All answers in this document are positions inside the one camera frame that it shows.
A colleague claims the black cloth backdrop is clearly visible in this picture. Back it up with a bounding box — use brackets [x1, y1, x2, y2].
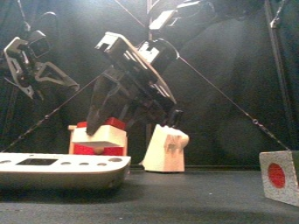
[0, 0, 299, 172]

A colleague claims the grey cube with red circle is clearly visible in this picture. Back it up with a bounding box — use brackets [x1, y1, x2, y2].
[257, 150, 299, 208]

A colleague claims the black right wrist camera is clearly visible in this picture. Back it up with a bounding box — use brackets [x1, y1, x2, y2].
[136, 38, 181, 74]

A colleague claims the black vertical frame pole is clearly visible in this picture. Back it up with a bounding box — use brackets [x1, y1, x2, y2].
[144, 0, 154, 144]

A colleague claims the red and white wooden toy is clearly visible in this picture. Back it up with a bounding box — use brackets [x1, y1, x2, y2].
[66, 116, 128, 158]

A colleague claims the black diagonal frame cord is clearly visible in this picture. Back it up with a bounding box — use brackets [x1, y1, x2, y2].
[176, 55, 292, 152]
[0, 76, 102, 154]

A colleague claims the black toy knife handle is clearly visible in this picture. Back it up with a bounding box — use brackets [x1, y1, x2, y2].
[165, 108, 184, 129]

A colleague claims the white toy stove board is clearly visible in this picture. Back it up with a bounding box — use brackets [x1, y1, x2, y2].
[0, 151, 132, 191]

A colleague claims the white toy knife block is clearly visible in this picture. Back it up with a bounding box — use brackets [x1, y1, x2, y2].
[141, 123, 192, 173]

